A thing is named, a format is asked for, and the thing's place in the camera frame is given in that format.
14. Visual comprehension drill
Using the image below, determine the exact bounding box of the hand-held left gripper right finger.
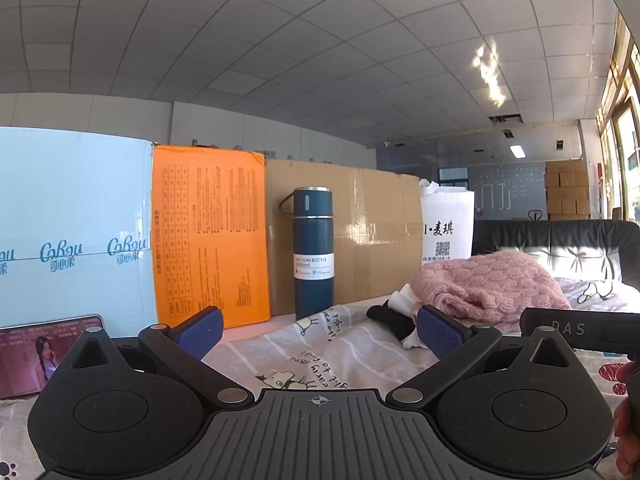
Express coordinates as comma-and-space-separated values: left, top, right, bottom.
385, 304, 588, 408

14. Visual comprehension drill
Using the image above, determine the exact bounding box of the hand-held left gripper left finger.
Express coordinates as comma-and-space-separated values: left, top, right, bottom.
54, 306, 256, 406

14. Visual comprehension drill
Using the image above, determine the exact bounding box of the person's right hand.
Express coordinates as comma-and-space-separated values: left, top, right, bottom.
614, 362, 640, 476

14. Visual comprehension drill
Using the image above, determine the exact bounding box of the black cloth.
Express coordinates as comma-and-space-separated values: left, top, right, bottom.
366, 300, 418, 343

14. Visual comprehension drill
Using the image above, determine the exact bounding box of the pink knitted sweater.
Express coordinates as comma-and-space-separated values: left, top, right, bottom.
411, 251, 572, 333

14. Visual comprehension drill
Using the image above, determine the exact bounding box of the orange cardboard box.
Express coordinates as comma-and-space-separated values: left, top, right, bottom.
151, 145, 272, 330

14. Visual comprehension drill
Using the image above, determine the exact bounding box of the printed bed sheet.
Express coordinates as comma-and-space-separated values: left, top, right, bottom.
0, 277, 640, 480

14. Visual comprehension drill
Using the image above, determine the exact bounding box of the brown cardboard box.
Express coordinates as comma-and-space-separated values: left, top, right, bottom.
264, 157, 426, 317

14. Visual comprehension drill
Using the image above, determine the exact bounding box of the stack of cardboard boxes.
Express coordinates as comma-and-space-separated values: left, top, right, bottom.
544, 160, 592, 221

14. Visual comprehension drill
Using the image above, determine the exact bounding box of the dark blue vacuum bottle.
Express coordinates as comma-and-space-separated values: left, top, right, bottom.
279, 186, 335, 321

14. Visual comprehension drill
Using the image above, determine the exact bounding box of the light blue cardboard box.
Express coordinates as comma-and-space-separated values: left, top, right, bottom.
0, 126, 160, 332

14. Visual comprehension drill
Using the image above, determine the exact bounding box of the smartphone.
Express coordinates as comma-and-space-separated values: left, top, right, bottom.
0, 314, 106, 401

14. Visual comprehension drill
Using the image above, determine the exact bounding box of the window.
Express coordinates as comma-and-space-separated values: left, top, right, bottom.
597, 10, 640, 222

